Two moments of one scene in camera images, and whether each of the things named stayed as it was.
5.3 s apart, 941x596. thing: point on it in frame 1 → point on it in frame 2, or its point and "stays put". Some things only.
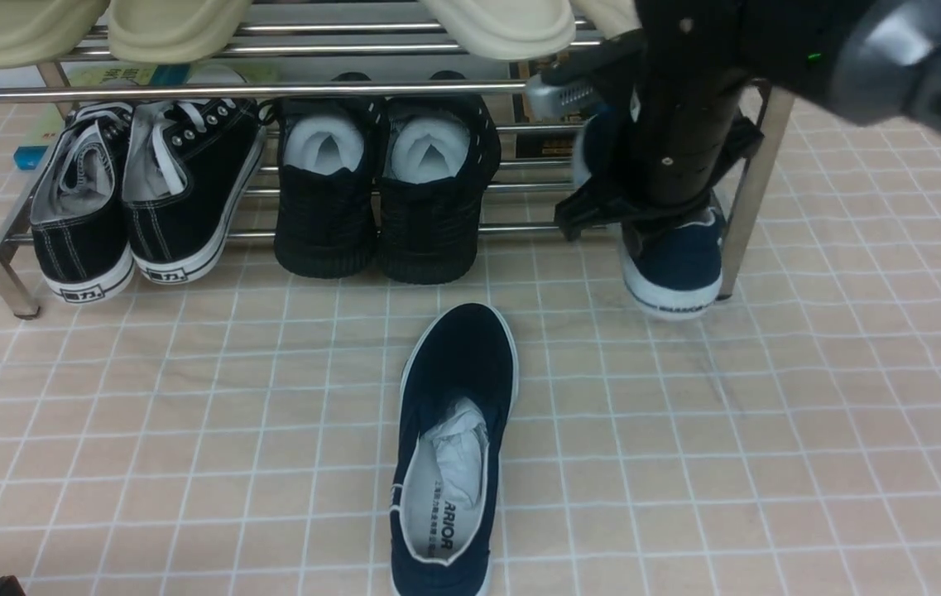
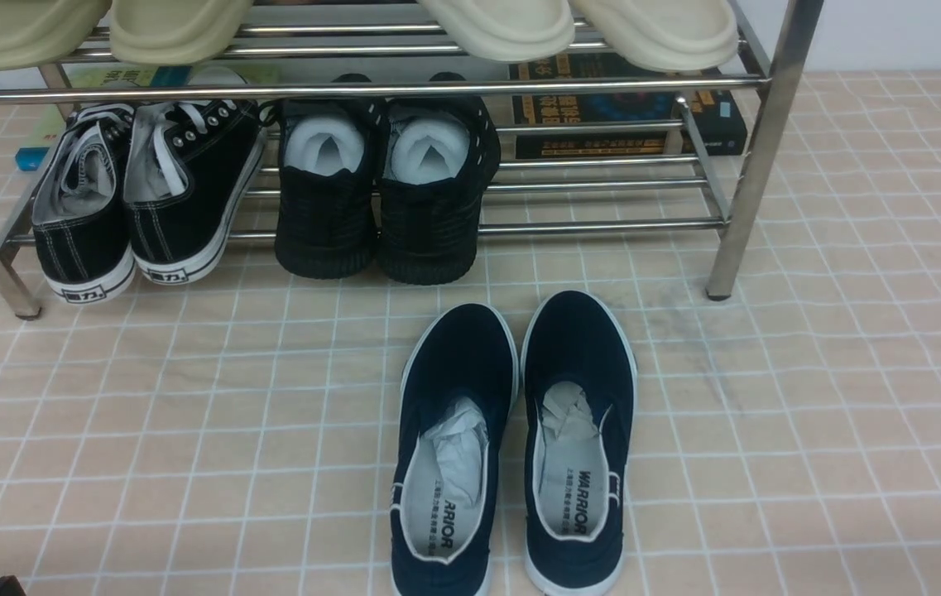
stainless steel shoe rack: x=260 y=137 stays put
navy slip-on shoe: x=458 y=392 stays put
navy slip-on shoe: x=673 y=269 → x=578 y=381
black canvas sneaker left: x=79 y=215 stays put
